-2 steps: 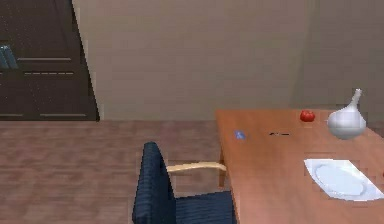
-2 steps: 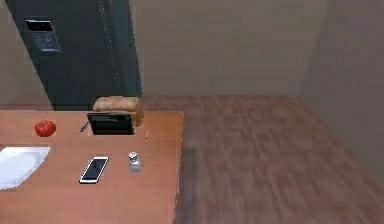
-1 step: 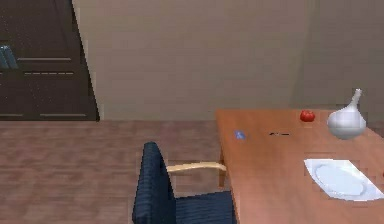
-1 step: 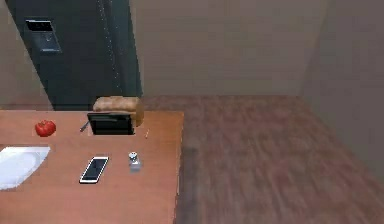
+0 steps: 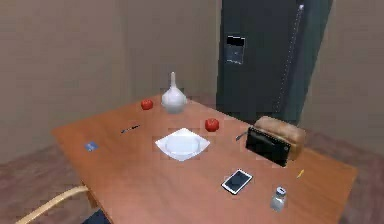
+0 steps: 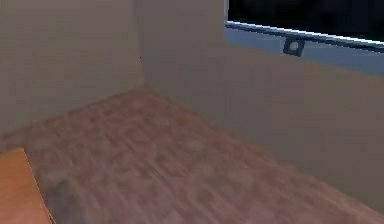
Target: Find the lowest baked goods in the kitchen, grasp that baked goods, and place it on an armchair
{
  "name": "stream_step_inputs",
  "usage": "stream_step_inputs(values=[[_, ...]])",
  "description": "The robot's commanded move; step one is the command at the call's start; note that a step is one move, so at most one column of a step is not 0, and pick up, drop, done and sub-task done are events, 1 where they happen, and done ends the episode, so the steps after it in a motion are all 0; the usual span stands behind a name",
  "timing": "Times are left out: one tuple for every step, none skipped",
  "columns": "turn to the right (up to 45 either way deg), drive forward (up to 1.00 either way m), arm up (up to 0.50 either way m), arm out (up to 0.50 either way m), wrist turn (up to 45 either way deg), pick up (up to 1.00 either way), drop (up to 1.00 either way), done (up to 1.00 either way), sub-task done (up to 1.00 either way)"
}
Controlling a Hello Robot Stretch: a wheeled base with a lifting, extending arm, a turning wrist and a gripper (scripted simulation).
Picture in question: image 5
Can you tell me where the white-edged black phone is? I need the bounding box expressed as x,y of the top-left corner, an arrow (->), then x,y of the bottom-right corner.
221,168 -> 254,196

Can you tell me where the black pen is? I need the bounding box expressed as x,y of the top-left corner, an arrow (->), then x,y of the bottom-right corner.
120,124 -> 141,134

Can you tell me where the blue card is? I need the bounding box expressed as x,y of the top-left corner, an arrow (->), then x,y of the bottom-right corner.
83,141 -> 100,152

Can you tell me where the light wooden chair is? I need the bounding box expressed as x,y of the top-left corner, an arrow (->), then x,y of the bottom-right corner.
14,185 -> 112,224

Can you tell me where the white bulb vase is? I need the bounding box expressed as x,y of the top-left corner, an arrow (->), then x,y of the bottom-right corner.
161,71 -> 188,115

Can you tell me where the black toaster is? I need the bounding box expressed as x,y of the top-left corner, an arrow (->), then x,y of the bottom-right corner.
235,126 -> 292,168

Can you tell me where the dark grey fridge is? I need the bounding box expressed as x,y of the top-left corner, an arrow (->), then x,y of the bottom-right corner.
215,0 -> 334,125

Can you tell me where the brown wooden table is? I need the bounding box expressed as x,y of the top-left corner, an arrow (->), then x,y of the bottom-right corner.
50,94 -> 359,224

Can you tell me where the clear salt shaker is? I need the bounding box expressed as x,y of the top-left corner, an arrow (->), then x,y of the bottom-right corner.
269,186 -> 288,213

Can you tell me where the white square plate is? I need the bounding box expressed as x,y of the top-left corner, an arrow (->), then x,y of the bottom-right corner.
154,127 -> 211,163

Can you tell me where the red tomato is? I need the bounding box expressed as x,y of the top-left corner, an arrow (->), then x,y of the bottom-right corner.
140,98 -> 154,111
204,117 -> 220,133

